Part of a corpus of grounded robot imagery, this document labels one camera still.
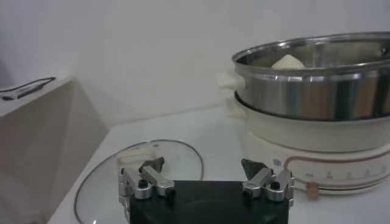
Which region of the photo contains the cream electric cooking pot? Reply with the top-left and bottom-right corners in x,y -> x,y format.
225,97 -> 390,195

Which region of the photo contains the black usb hub cable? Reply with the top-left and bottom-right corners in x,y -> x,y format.
0,76 -> 57,94

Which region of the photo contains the round glass pot lid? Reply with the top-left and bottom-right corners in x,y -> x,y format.
74,139 -> 204,224

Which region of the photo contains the grey usb hub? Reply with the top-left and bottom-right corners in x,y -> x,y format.
1,83 -> 45,101

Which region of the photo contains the stainless steel steamer basket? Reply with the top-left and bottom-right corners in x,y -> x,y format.
218,32 -> 390,122

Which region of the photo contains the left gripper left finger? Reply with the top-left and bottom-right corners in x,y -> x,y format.
117,156 -> 177,220

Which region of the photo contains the white steamed baozi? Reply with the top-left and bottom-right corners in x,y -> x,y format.
271,54 -> 306,70

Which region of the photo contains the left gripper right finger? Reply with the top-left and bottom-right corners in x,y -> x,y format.
240,158 -> 296,208

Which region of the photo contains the white side table with mouse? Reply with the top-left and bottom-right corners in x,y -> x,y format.
0,75 -> 74,118

